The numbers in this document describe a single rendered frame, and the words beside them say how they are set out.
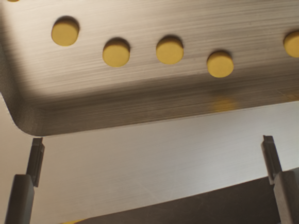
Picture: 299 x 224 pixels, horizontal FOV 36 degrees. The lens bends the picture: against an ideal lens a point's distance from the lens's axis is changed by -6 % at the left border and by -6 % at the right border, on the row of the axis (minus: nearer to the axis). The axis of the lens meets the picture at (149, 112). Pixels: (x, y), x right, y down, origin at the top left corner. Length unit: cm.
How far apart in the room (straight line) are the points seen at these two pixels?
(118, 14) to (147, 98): 4
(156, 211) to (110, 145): 83
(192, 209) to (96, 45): 88
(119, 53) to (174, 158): 7
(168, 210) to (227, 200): 13
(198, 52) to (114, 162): 8
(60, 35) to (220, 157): 10
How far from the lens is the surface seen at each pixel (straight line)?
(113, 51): 19
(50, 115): 21
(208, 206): 105
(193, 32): 19
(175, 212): 106
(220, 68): 20
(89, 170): 24
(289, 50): 20
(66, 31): 19
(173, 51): 19
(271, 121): 23
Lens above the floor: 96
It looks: 50 degrees down
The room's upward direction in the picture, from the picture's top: 178 degrees clockwise
